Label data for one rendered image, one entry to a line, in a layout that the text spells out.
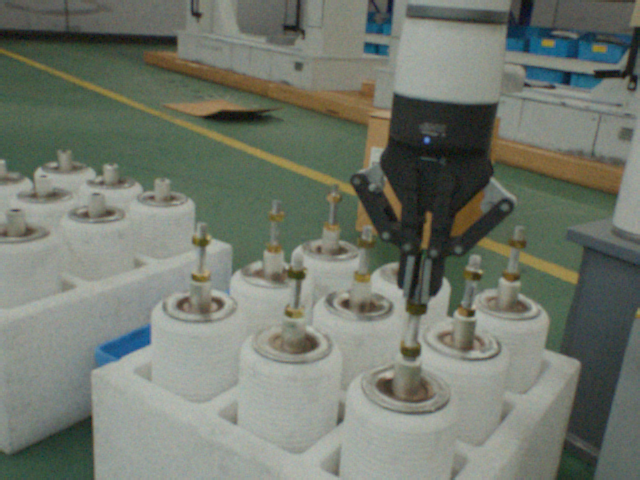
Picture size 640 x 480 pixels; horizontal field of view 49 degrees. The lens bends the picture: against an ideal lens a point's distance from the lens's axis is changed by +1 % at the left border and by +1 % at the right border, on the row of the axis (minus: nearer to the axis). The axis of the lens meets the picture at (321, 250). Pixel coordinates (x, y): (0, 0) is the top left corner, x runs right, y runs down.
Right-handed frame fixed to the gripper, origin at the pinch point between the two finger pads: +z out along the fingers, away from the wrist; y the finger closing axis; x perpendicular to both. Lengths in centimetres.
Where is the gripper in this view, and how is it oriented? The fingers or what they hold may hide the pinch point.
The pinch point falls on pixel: (420, 275)
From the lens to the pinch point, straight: 55.4
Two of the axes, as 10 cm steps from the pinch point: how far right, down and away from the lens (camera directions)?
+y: 9.2, 2.0, -3.4
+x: 3.9, -2.9, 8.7
